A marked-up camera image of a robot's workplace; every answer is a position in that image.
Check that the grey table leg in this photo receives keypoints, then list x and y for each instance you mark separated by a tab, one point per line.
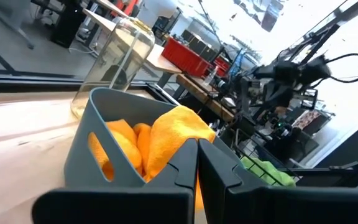
165	81

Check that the red storage bin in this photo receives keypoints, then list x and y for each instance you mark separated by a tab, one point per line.
185	57
222	66

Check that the black computer tower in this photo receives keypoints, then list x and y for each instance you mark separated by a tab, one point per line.
68	25

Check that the cluttered wooden workbench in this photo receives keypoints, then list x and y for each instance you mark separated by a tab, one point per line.
207	96

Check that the clear spray bottle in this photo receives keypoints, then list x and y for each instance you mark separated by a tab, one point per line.
126	53

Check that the blue-grey plastic basket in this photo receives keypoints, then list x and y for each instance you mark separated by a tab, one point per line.
117	104

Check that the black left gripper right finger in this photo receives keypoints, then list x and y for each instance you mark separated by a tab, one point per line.
275	207

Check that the white table top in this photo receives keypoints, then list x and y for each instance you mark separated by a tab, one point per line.
158	59

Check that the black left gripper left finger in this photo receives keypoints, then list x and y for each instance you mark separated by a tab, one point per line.
120	205

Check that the green microfiber towel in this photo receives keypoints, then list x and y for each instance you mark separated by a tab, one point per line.
269	172

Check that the orange microfiber towel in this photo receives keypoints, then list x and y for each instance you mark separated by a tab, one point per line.
176	130
126	140

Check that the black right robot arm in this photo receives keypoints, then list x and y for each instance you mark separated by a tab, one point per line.
291	71

